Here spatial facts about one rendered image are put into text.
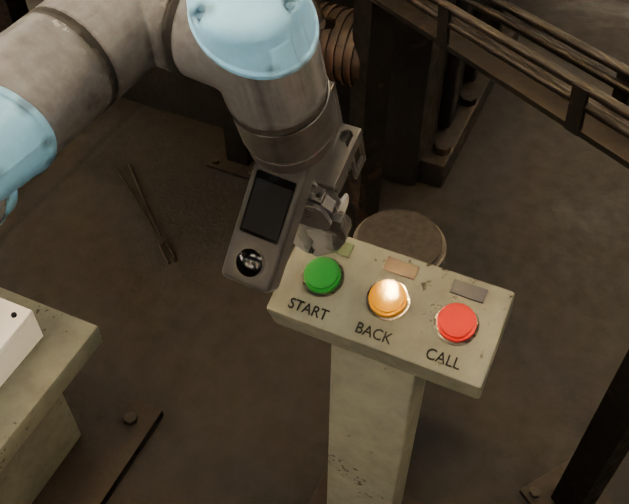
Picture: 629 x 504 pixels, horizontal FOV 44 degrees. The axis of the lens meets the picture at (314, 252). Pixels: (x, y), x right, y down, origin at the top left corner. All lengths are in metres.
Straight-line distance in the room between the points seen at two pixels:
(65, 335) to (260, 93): 0.77
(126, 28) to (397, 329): 0.43
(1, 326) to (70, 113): 0.71
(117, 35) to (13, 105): 0.09
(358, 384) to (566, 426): 0.66
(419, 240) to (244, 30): 0.57
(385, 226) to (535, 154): 1.01
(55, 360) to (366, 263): 0.54
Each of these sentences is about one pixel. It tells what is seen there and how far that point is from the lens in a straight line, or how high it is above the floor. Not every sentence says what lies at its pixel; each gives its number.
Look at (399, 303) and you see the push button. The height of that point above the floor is 0.61.
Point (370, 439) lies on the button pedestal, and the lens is 0.99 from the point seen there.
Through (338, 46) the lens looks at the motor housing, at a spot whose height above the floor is 0.50.
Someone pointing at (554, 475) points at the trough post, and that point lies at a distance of 1.42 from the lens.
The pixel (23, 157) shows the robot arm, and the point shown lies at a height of 0.94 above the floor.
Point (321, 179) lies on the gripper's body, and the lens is 0.65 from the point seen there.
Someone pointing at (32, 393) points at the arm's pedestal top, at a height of 0.30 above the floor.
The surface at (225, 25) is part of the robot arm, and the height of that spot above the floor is 0.99.
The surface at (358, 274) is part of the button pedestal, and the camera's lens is 0.83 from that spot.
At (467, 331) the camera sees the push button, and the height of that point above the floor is 0.61.
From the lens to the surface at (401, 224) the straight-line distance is 1.00.
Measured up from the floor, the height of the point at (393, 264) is 0.62.
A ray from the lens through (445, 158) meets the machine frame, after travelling 1.80.
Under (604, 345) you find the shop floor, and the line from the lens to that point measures 1.61.
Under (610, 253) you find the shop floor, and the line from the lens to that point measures 1.78.
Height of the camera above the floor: 1.24
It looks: 48 degrees down
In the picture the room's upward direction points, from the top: straight up
